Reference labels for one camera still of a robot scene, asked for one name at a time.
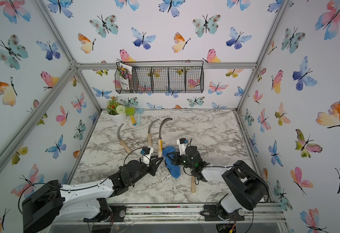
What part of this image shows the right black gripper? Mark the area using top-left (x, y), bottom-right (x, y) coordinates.
top-left (166, 151), bottom-right (195, 171)

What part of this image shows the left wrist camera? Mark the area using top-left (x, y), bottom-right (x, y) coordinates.
top-left (140, 146), bottom-right (154, 166)

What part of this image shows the green yellow toy brush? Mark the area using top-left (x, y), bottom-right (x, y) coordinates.
top-left (125, 107), bottom-right (137, 126)

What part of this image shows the light blue toy tool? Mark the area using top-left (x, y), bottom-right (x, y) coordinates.
top-left (136, 108), bottom-right (144, 124)

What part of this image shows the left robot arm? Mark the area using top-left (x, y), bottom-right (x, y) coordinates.
top-left (22, 155), bottom-right (163, 233)

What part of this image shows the sickle wooden handle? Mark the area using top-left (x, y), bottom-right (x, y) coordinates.
top-left (191, 176), bottom-right (196, 193)
top-left (147, 118), bottom-right (159, 147)
top-left (117, 123), bottom-right (133, 154)
top-left (157, 117), bottom-right (173, 158)

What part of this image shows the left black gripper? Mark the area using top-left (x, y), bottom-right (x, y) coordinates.
top-left (128, 155), bottom-right (162, 187)

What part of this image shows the black wire basket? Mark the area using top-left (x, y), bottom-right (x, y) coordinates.
top-left (114, 60), bottom-right (205, 94)

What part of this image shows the colourful booklet in basket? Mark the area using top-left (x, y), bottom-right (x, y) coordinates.
top-left (118, 63), bottom-right (132, 90)

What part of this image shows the blue rag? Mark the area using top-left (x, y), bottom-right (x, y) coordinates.
top-left (162, 146), bottom-right (181, 179)

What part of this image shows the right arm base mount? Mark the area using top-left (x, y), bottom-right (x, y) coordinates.
top-left (200, 203), bottom-right (245, 222)

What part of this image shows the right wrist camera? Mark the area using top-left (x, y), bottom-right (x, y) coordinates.
top-left (176, 138), bottom-right (188, 155)

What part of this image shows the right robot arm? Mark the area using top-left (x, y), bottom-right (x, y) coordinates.
top-left (164, 146), bottom-right (269, 216)

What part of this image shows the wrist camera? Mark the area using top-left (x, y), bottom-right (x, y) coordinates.
top-left (176, 138), bottom-right (188, 155)
top-left (140, 146), bottom-right (154, 166)

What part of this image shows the aluminium front rail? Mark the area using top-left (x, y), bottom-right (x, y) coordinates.
top-left (52, 203), bottom-right (286, 226)

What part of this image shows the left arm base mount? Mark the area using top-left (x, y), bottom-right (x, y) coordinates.
top-left (83, 198), bottom-right (126, 223)

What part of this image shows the potted artificial plant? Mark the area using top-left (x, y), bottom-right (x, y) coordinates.
top-left (107, 97), bottom-right (126, 124)

